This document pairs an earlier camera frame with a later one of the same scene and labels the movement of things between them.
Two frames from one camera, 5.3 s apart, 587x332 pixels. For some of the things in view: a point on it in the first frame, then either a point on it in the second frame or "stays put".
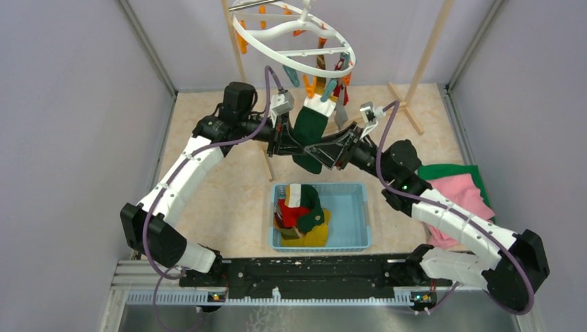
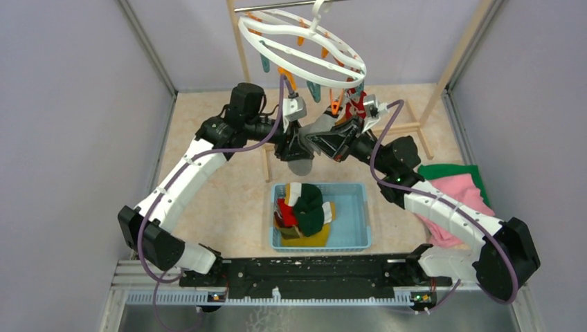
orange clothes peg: x=310 y=86 → x=336 y=104
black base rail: x=315 y=275 stays put
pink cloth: x=463 y=190 stays put
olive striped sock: x=291 y=233 stays put
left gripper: x=283 y=139 stays put
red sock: x=290 y=215 stays put
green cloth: x=430 y=171 stays put
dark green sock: x=309 y=131 → x=311 y=220
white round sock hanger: x=327 y=30 → x=291 y=68
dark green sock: x=309 y=198 → x=306 y=192
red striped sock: x=337 y=88 → x=356 y=105
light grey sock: x=340 y=115 → x=302 y=167
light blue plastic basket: x=349 y=222 stays put
